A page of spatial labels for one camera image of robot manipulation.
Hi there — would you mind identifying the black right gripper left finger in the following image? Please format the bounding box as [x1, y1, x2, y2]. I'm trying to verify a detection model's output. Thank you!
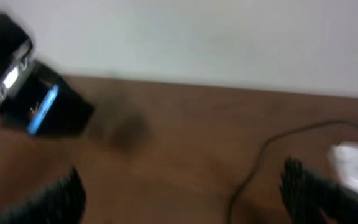
[0, 167, 86, 224]

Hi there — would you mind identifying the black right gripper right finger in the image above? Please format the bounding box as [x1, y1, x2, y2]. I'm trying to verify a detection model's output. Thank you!
[280, 157, 358, 224]

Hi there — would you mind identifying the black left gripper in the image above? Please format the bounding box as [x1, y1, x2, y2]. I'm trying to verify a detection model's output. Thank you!
[2, 60, 94, 137]

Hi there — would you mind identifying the white charger plug adapter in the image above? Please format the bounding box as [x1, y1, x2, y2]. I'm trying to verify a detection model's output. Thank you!
[328, 142, 358, 193]

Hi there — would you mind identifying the black charging cable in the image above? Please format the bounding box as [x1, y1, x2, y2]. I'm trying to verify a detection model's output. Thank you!
[227, 119, 358, 224]

